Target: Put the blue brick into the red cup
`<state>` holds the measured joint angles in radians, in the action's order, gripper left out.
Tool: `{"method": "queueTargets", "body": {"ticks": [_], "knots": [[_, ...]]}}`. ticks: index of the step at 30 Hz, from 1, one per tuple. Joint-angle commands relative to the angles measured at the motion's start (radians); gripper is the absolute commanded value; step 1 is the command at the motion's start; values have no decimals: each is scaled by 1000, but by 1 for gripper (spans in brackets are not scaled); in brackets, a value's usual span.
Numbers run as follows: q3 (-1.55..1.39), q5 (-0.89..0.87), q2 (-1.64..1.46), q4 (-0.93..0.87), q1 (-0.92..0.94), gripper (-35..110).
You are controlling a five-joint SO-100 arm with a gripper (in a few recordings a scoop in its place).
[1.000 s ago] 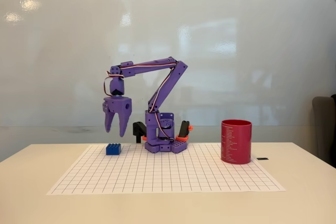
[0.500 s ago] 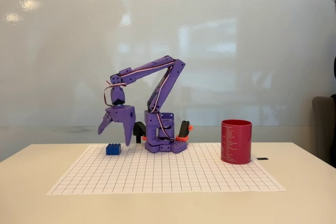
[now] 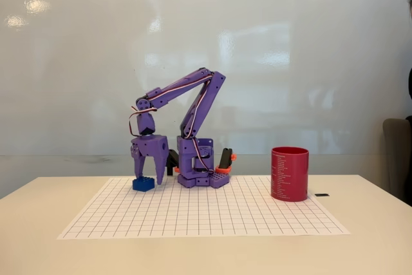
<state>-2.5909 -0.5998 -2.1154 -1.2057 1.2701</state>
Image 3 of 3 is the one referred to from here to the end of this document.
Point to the purple gripper black servo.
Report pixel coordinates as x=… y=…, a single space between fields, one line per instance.
x=149 y=147

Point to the blue toy brick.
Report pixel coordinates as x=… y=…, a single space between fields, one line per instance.
x=144 y=185

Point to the white grid paper sheet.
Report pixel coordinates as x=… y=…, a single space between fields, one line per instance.
x=199 y=214

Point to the dark grey chair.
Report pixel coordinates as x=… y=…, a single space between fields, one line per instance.
x=397 y=159

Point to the small flat black piece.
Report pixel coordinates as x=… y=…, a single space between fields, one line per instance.
x=322 y=194

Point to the red cup with white print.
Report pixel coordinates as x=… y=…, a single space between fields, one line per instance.
x=289 y=175

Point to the purple robot arm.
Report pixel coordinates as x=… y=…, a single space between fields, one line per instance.
x=202 y=107

